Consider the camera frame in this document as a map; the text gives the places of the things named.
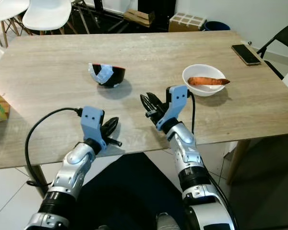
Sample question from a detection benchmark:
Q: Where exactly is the dark grey cabinet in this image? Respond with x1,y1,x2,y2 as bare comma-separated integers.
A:
226,134,288,230

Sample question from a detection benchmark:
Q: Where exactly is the dark blue bin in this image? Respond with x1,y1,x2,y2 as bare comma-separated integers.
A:
204,21,231,32

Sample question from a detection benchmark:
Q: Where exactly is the robot right leg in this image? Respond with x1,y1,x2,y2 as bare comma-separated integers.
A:
156,212,183,230

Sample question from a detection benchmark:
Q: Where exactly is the plain cardboard box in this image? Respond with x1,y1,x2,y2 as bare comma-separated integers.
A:
124,9,156,28

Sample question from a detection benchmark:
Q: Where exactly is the black cabinet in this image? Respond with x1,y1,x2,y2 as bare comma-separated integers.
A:
138,0,177,29

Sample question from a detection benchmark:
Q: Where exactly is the cardboard box with white tape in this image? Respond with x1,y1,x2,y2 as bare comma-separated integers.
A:
168,12,207,33

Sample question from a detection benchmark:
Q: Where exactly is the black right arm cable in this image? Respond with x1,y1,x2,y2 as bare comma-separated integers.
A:
189,91,196,121

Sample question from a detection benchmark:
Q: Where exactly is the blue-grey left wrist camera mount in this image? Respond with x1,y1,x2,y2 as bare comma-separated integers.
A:
81,106,106,143

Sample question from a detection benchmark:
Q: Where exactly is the white chair with wooden legs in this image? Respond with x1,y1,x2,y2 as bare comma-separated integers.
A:
22,0,72,35
0,0,30,48

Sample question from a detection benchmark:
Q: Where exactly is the orange sweet potato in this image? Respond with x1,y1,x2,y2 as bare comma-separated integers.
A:
187,77,230,86

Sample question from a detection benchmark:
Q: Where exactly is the light wooden table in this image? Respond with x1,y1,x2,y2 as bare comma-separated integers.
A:
0,30,288,192

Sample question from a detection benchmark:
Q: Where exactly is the black bowl with white wrap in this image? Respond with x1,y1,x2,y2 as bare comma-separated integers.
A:
89,63,126,88

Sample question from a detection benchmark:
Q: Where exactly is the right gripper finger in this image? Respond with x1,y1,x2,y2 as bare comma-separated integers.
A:
140,93,156,117
146,92,165,112

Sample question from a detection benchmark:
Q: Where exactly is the black smartphone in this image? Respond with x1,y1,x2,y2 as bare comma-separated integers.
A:
231,44,262,66

